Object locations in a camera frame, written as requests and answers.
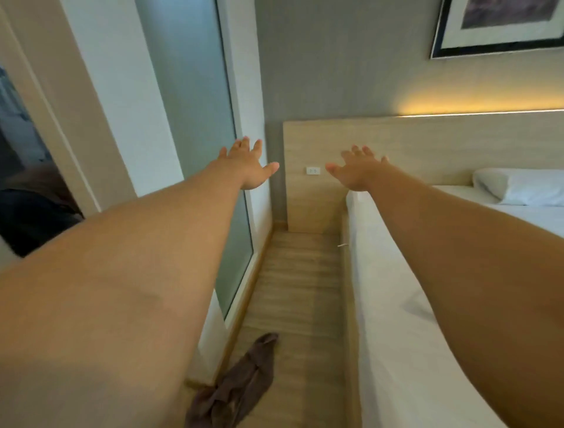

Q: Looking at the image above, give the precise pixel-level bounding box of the person's left hand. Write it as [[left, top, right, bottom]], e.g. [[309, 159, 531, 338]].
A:
[[218, 136, 280, 191]]

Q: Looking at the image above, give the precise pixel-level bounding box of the person's right hand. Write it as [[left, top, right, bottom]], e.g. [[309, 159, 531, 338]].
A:
[[325, 146, 390, 193]]

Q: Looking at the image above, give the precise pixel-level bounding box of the person's left forearm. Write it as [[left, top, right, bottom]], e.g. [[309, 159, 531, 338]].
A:
[[0, 160, 244, 428]]

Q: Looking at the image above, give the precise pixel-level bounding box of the person's right forearm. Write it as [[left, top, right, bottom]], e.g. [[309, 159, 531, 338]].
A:
[[367, 165, 564, 428]]

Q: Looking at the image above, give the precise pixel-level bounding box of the light wooden headboard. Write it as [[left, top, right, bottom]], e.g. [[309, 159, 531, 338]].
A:
[[282, 110, 564, 235]]

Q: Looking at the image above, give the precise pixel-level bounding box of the frosted glass door panel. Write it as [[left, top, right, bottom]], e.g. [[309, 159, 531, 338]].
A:
[[134, 0, 255, 320]]

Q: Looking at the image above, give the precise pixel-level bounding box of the warm light strip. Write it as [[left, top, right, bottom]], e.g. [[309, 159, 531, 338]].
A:
[[397, 108, 564, 118]]

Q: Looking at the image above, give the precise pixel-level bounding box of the white pillow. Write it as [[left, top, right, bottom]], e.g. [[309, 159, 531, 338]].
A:
[[472, 167, 564, 207]]

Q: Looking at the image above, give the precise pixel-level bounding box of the white bed mattress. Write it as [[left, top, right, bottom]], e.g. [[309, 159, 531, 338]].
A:
[[345, 184, 564, 428]]

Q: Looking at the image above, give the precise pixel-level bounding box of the black framed picture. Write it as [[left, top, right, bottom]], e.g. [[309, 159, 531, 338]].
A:
[[430, 0, 564, 60]]

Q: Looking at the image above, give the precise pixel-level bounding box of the brown cloth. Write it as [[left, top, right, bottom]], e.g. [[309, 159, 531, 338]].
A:
[[185, 332, 279, 428]]

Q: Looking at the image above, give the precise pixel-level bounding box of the wooden bed frame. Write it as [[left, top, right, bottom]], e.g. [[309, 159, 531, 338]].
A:
[[340, 210, 363, 428]]

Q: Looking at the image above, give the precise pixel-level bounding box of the white door frame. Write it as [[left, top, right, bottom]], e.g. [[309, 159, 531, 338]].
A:
[[0, 0, 138, 219]]

